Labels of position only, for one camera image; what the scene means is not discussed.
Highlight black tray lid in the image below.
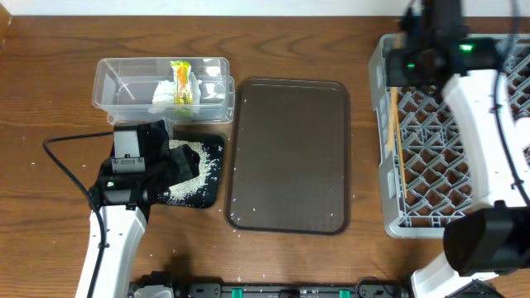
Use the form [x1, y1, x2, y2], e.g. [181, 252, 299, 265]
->
[159, 130, 225, 209]

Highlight wooden chopstick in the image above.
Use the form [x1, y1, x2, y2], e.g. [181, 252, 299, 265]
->
[387, 32, 403, 151]
[392, 89, 407, 199]

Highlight white tissue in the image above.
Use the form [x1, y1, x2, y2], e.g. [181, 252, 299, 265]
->
[148, 73, 201, 113]

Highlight yellow green snack wrapper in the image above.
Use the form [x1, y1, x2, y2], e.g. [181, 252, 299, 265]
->
[171, 60, 192, 104]

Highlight pink plastic cup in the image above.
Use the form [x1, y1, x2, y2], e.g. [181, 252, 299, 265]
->
[514, 117, 530, 150]

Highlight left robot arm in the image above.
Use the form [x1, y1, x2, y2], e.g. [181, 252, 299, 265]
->
[76, 121, 200, 297]

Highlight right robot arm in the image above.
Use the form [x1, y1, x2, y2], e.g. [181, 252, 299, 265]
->
[386, 1, 529, 297]

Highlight clear plastic waste bin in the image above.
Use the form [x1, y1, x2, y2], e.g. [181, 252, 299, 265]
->
[93, 57, 235, 125]

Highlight grey dishwasher rack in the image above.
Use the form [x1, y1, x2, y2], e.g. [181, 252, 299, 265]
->
[369, 34, 529, 238]

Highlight pile of white rice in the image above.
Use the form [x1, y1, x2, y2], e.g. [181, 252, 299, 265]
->
[159, 139, 224, 209]

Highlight brown serving tray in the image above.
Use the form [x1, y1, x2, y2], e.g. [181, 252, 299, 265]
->
[225, 78, 351, 236]

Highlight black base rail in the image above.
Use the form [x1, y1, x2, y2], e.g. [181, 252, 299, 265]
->
[126, 272, 409, 298]

